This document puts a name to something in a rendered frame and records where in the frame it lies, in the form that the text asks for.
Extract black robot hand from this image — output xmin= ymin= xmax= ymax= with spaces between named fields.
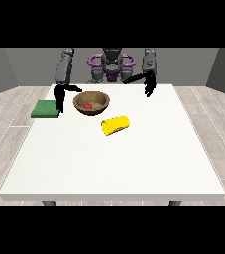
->
xmin=122 ymin=69 xmax=158 ymax=98
xmin=53 ymin=83 xmax=83 ymax=114

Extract green square pad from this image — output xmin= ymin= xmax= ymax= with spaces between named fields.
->
xmin=30 ymin=99 xmax=61 ymax=119

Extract brown wooden bowl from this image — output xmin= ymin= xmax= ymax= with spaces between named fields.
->
xmin=72 ymin=90 xmax=111 ymax=117

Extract grey robot trunk purple rings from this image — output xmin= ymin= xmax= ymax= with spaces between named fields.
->
xmin=85 ymin=48 xmax=138 ymax=85

